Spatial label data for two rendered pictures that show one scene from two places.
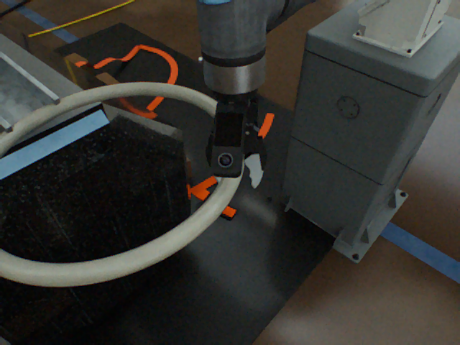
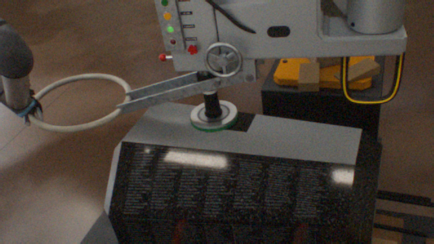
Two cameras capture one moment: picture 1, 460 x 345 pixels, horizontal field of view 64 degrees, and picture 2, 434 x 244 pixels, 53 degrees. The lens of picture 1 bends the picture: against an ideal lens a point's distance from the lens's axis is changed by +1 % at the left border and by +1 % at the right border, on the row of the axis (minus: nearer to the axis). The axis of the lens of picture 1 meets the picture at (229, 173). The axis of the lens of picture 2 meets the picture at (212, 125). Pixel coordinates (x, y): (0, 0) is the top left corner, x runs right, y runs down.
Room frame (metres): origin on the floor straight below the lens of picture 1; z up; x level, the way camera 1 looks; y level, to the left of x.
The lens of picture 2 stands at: (2.39, 0.24, 1.94)
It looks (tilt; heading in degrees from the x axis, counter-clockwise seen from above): 35 degrees down; 163
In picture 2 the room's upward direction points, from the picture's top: 10 degrees counter-clockwise
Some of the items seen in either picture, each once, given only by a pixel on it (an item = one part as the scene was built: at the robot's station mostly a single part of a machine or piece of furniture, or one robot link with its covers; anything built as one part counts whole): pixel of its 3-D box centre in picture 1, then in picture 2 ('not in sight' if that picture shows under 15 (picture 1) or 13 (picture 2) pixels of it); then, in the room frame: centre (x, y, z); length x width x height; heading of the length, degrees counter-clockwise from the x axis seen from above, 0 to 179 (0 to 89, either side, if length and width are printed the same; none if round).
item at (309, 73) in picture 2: not in sight; (309, 77); (0.75, 1.30, 0.81); 0.20 x 0.10 x 0.05; 145
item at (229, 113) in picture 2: not in sight; (214, 113); (0.83, 0.75, 0.84); 0.21 x 0.21 x 0.01
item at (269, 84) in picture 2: not in sight; (325, 119); (0.60, 1.51, 0.37); 0.66 x 0.66 x 0.74; 47
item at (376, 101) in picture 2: not in sight; (371, 70); (1.21, 1.28, 1.05); 0.23 x 0.03 x 0.32; 55
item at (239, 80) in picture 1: (231, 67); not in sight; (0.47, 0.00, 1.10); 0.10 x 0.09 x 0.05; 84
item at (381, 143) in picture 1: (359, 131); not in sight; (1.10, -0.51, 0.43); 0.50 x 0.50 x 0.85; 48
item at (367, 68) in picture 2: not in sight; (356, 70); (0.84, 1.52, 0.80); 0.20 x 0.10 x 0.05; 84
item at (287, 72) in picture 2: not in sight; (326, 61); (0.60, 1.51, 0.76); 0.49 x 0.49 x 0.05; 47
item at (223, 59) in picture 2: not in sight; (225, 55); (1.00, 0.78, 1.20); 0.15 x 0.10 x 0.15; 55
